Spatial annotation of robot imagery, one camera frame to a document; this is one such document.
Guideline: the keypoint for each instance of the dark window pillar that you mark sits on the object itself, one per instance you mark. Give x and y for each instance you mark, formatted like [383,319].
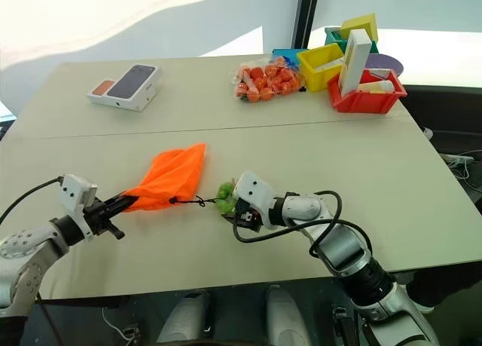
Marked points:
[305,16]

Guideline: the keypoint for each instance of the silver rounded robot leg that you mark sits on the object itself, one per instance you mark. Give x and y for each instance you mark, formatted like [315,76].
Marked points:
[186,317]
[283,316]

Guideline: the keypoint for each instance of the white small box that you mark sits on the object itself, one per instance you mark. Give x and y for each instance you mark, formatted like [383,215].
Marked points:
[377,74]

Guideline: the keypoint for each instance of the white flat packet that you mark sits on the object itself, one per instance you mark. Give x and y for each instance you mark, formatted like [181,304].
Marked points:
[330,65]

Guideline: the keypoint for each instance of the green plastic bin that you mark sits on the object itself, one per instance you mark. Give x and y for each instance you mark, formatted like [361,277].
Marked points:
[334,37]

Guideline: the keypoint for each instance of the clear bag of orange fruit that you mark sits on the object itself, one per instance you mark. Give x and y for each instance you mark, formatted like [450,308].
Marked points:
[267,80]

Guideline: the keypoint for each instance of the blue plastic bin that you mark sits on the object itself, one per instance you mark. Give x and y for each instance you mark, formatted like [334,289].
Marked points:
[284,54]

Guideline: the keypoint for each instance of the purple round plate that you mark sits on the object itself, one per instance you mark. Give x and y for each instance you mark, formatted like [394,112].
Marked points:
[386,62]

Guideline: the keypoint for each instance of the white phone box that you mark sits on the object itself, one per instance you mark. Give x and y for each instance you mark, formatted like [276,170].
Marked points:
[126,86]

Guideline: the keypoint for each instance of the white power strip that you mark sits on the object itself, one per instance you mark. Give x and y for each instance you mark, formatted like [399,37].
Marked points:
[457,158]

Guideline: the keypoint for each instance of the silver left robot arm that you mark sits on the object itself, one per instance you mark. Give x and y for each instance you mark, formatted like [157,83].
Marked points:
[22,248]

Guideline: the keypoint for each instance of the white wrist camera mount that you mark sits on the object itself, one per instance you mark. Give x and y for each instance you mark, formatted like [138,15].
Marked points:
[74,193]
[253,192]

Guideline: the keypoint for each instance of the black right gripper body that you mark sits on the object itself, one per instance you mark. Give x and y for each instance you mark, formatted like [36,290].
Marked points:
[248,217]

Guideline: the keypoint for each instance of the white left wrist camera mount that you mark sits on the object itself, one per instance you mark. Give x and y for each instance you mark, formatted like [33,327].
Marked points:
[74,193]

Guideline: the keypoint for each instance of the white tube in bin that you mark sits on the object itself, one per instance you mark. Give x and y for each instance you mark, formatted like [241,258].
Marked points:
[376,86]

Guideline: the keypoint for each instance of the red plastic bin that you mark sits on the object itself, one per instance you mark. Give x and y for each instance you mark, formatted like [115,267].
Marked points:
[363,99]

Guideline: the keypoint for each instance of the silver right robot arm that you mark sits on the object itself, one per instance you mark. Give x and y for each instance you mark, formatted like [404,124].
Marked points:
[339,255]

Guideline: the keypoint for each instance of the tilted yellow plastic bin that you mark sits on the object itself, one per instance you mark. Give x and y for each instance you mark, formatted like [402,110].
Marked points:
[361,25]

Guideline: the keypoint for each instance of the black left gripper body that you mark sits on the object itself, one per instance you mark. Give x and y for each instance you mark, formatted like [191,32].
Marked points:
[96,215]

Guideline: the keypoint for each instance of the tall white carton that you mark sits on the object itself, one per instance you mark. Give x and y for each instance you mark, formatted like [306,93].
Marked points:
[354,57]

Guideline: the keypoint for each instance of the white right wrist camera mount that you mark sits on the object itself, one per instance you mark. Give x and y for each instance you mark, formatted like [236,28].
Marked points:
[253,192]

